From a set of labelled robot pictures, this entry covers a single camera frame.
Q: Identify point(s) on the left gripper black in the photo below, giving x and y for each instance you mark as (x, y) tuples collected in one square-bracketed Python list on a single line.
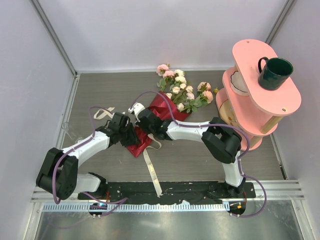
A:
[(129, 136)]

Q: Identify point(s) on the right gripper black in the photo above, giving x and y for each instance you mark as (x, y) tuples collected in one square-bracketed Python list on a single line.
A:
[(144, 120)]

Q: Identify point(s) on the red wrapping paper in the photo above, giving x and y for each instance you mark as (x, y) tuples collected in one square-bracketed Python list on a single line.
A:
[(160, 106)]

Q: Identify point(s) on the cream printed ribbon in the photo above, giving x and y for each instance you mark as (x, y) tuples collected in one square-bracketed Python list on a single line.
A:
[(101, 113)]

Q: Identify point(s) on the pink rose flower bunch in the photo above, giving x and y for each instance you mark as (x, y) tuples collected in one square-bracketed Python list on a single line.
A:
[(174, 85)]

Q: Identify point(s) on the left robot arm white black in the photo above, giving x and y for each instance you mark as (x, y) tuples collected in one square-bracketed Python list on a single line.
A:
[(59, 175)]

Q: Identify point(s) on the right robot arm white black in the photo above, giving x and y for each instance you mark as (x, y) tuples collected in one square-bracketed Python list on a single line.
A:
[(223, 142)]

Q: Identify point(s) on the clear glass vase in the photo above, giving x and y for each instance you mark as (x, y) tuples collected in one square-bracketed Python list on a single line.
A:
[(65, 126)]

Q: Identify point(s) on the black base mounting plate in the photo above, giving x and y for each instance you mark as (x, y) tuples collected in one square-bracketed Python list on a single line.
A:
[(173, 192)]

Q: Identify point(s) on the white bowl on shelf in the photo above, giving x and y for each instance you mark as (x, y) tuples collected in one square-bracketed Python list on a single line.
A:
[(238, 85)]

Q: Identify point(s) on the pink three-tier wooden shelf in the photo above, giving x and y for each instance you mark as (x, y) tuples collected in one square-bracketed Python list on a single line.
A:
[(259, 113)]

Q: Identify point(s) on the dark green mug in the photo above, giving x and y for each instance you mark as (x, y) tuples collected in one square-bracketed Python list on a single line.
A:
[(273, 72)]

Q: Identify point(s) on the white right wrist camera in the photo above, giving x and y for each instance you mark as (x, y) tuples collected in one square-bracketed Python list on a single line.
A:
[(136, 109)]

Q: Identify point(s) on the white slotted cable duct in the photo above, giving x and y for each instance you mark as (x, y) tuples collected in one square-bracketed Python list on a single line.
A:
[(130, 208)]

